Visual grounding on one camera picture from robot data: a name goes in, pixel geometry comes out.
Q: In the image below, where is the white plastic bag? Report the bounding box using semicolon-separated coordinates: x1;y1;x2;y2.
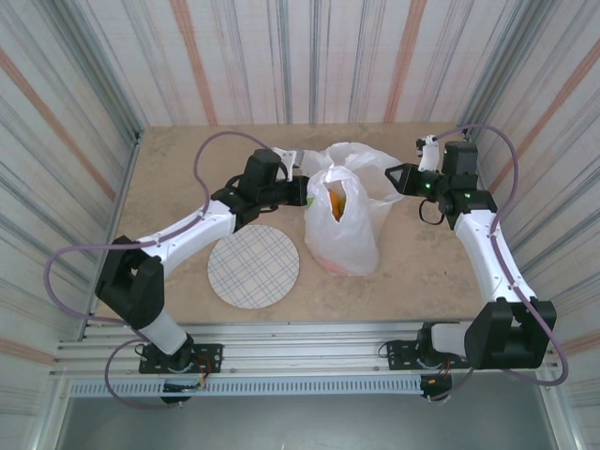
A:
302;142;408;278

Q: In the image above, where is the round plate with blue grid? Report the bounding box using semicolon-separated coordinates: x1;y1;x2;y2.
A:
206;223;301;310

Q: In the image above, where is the black looped cable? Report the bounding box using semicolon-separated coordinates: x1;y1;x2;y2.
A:
418;197;447;226

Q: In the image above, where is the aluminium side rail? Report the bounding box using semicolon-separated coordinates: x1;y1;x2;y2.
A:
82;130;144;338

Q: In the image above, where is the aluminium rail frame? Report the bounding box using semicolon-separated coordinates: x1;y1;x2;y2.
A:
49;320;563;382

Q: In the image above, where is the red black wire bundle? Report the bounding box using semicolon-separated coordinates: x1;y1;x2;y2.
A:
161;353;211;393
421;360;455;402

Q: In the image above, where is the slotted grey cable duct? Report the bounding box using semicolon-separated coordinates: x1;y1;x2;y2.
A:
67;377;426;398

